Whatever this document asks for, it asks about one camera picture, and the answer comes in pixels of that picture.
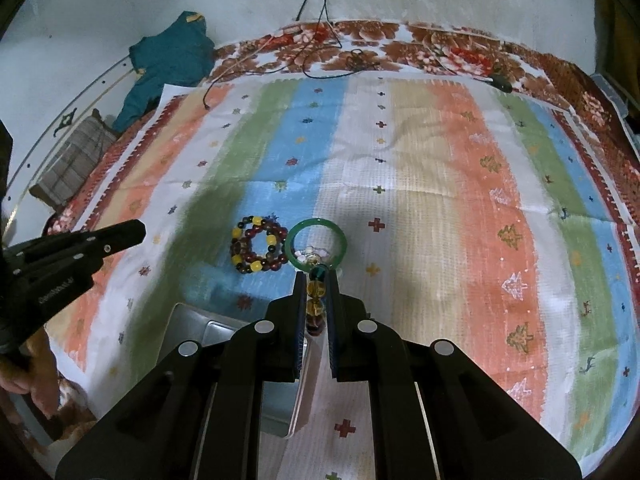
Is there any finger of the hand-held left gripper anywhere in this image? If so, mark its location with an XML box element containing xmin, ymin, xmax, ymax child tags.
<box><xmin>0</xmin><ymin>257</ymin><xmax>105</xmax><ymax>323</ymax></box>
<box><xmin>2</xmin><ymin>219</ymin><xmax>147</xmax><ymax>276</ymax></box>

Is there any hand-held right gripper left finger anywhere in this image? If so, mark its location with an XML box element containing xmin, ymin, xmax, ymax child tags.
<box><xmin>55</xmin><ymin>272</ymin><xmax>308</xmax><ymax>480</ymax></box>

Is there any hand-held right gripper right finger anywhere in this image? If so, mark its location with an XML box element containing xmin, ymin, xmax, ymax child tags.
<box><xmin>327</xmin><ymin>272</ymin><xmax>583</xmax><ymax>480</ymax></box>

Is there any amber and teal bead bracelet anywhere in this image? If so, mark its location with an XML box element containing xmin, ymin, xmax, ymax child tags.
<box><xmin>304</xmin><ymin>246</ymin><xmax>332</xmax><ymax>337</ymax></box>

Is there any green jade bangle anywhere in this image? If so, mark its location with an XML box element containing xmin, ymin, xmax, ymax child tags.
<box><xmin>284</xmin><ymin>218</ymin><xmax>347</xmax><ymax>269</ymax></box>

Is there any red and yellow bead bracelet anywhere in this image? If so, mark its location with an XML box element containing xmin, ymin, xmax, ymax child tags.
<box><xmin>229</xmin><ymin>215</ymin><xmax>287</xmax><ymax>274</ymax></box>

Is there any metal tin box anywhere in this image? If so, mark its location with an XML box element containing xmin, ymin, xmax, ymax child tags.
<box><xmin>159</xmin><ymin>302</ymin><xmax>312</xmax><ymax>440</ymax></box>

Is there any person's left hand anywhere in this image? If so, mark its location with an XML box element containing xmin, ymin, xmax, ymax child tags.
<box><xmin>0</xmin><ymin>334</ymin><xmax>60</xmax><ymax>420</ymax></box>

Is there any striped grey pillow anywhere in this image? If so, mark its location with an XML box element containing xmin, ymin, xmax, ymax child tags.
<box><xmin>29</xmin><ymin>109</ymin><xmax>120</xmax><ymax>207</ymax></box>

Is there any striped woven mat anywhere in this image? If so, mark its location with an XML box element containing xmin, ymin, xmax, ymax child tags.
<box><xmin>44</xmin><ymin>76</ymin><xmax>640</xmax><ymax>480</ymax></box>

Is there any teal jacket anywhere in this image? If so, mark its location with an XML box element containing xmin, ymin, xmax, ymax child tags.
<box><xmin>113</xmin><ymin>10</ymin><xmax>217</xmax><ymax>134</ymax></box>

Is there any coiled black cable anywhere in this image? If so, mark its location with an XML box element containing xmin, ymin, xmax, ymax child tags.
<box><xmin>344</xmin><ymin>47</ymin><xmax>382</xmax><ymax>74</ymax></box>

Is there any long black cable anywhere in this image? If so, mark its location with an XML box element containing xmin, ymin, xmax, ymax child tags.
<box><xmin>202</xmin><ymin>0</ymin><xmax>347</xmax><ymax>111</ymax></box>

